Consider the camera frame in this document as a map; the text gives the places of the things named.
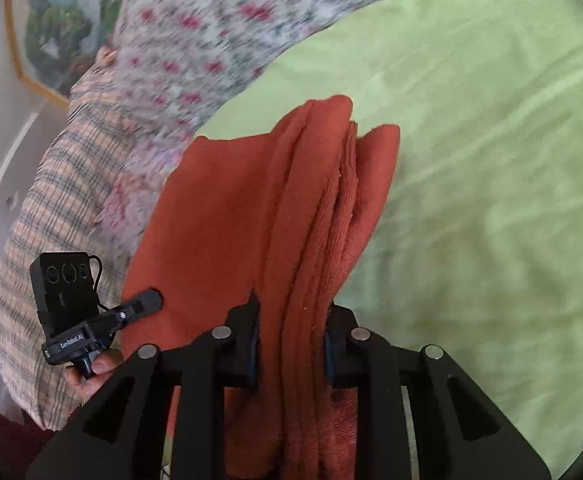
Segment orange knit sweater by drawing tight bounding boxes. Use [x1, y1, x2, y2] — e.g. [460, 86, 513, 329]
[121, 96, 400, 479]

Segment person's left hand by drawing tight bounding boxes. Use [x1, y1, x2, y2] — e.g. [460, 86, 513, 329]
[62, 349, 124, 402]

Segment plaid checkered pillow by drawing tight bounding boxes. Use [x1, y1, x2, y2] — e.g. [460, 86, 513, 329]
[0, 65, 133, 430]

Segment small floral quilt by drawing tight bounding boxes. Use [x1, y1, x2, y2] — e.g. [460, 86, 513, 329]
[99, 0, 379, 255]

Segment black camera box left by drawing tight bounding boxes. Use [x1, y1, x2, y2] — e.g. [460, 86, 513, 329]
[30, 252, 99, 339]

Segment left forearm maroon sleeve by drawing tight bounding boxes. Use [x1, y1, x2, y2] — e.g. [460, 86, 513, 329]
[0, 408, 55, 479]

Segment light green bed sheet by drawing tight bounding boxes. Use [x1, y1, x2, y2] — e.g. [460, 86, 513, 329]
[201, 0, 583, 476]

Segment gold framed picture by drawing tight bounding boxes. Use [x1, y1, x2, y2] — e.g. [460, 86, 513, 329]
[5, 0, 123, 104]

